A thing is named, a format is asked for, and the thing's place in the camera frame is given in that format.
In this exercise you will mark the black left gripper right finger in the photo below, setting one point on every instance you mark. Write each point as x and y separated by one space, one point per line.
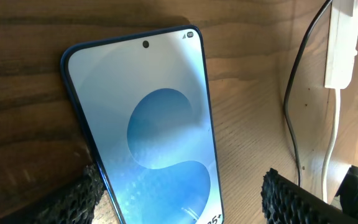
287 203

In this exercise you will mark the white power strip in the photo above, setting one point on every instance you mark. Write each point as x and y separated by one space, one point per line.
342 41

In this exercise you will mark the blue screen smartphone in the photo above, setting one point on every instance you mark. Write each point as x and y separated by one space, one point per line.
143 105

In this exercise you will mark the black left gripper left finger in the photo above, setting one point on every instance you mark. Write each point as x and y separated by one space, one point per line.
73 203

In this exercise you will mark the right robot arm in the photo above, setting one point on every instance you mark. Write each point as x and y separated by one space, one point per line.
348 193

